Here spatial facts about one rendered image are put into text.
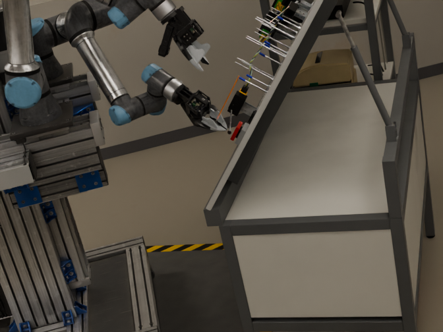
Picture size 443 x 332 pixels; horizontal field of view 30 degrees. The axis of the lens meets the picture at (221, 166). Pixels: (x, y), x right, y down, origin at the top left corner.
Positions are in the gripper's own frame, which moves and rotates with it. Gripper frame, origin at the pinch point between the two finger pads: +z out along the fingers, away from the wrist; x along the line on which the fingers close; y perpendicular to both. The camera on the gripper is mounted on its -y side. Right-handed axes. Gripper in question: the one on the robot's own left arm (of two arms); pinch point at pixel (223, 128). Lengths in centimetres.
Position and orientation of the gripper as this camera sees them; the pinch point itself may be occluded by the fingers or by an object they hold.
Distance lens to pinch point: 283.2
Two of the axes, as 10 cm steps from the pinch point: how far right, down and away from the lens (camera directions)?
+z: 7.6, 5.7, -3.1
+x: 6.4, -7.1, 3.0
